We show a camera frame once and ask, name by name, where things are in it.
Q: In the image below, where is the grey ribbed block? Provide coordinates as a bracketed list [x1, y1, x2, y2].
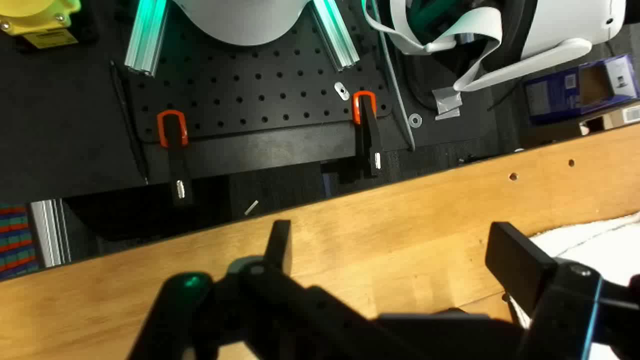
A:
[27, 197, 74, 271]

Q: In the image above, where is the blue cardboard box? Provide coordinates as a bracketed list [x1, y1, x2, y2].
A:
[524, 55, 640, 127]

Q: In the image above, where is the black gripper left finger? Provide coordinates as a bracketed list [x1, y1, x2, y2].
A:
[127, 219, 361, 360]

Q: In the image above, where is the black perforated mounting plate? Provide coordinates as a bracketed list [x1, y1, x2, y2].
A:
[124, 27, 395, 185]

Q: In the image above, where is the yellow emergency stop button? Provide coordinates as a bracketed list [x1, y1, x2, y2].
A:
[0, 0, 84, 51]

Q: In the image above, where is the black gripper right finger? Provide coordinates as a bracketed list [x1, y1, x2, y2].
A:
[484, 220, 640, 360]

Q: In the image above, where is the aluminium extrusion rail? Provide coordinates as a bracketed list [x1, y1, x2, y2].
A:
[122, 0, 170, 79]
[310, 0, 361, 72]

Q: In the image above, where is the striped colourful cloth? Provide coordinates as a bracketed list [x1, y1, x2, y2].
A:
[0, 205, 39, 281]

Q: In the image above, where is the white VR headset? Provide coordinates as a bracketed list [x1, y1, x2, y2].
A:
[361, 0, 630, 96]

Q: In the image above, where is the orange and black clamp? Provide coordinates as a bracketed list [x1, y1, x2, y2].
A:
[349, 88, 388, 181]
[155, 108, 196, 207]

